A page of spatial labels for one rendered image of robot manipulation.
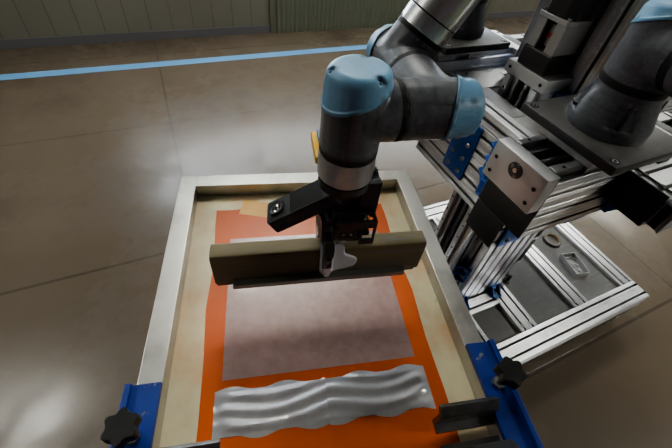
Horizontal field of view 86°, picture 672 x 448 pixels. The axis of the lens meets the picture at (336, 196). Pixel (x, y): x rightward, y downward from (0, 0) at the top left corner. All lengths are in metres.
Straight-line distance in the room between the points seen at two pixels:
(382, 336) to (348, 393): 0.12
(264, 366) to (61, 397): 1.29
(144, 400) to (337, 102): 0.51
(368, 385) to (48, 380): 1.49
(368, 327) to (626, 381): 1.67
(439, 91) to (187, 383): 0.59
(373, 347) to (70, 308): 1.60
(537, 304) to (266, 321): 1.43
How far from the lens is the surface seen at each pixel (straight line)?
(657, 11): 0.81
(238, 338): 0.73
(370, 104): 0.39
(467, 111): 0.45
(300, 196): 0.52
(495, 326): 1.77
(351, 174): 0.44
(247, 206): 0.91
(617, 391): 2.21
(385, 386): 0.70
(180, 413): 0.70
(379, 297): 0.78
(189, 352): 0.73
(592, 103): 0.85
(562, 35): 1.02
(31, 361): 2.02
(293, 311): 0.74
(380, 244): 0.61
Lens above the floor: 1.61
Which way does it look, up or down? 44 degrees down
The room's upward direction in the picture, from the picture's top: 8 degrees clockwise
